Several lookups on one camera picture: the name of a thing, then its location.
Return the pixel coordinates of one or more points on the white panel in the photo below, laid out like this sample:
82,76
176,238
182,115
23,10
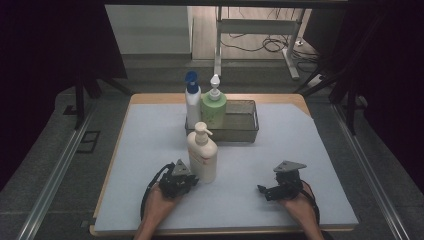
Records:
150,30

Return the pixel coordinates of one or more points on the light blue table mat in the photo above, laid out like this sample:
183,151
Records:
300,150

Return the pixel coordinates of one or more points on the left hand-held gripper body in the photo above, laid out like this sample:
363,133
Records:
175,183

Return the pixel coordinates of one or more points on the black stand legs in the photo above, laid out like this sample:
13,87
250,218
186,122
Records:
80,100
350,106

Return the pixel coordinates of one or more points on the white metal stand frame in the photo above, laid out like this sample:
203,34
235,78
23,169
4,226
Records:
256,26

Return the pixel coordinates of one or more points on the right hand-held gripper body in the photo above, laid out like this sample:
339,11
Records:
288,181

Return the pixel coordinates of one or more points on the green pump bottle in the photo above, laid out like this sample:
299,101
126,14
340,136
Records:
214,111

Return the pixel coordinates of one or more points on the metal floor rail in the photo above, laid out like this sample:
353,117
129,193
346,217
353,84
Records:
53,186
370,176

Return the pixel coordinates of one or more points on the person's right hand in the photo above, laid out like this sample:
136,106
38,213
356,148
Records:
300,206

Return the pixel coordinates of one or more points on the white bottle with blue cap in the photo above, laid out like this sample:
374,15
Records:
193,106

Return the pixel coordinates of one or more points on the person's left hand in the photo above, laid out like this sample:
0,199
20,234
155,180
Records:
160,206

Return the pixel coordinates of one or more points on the dark curtain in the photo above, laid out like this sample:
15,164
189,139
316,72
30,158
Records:
43,66
393,83

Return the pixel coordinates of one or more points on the cream pump bottle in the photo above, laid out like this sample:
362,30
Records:
203,160

